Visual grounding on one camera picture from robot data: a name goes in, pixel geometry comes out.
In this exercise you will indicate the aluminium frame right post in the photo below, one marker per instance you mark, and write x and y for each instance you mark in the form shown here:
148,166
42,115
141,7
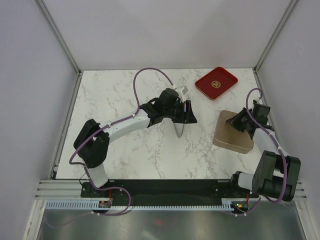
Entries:
275,34

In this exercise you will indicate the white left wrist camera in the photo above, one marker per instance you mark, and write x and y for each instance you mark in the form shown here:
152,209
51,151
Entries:
182,93

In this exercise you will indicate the steel tongs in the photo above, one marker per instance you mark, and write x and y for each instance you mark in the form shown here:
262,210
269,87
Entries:
179,127

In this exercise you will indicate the white cable duct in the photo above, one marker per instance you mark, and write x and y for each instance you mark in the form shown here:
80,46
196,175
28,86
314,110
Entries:
224,204

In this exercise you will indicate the aluminium frame post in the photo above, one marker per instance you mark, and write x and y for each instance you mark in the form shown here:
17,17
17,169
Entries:
57,34
275,34

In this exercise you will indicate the red square tray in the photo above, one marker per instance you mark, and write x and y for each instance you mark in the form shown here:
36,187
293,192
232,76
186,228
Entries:
215,83

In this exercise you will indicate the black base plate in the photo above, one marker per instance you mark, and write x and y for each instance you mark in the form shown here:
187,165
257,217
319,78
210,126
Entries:
176,191

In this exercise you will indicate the aluminium frame left post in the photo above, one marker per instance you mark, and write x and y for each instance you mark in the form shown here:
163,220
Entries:
57,34

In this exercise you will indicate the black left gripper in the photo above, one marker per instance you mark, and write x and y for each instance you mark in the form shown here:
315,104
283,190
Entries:
187,117

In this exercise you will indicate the beige chocolate box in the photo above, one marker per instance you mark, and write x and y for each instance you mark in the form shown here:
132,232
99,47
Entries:
239,145

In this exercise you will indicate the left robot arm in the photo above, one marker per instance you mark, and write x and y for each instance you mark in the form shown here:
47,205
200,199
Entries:
93,141

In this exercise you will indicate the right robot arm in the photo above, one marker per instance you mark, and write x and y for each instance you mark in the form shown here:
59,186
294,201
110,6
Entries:
277,173

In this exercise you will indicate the beige box lid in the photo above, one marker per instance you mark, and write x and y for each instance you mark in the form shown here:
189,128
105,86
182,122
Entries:
225,131

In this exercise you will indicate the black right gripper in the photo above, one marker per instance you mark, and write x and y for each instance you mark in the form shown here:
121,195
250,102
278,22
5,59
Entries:
234,121

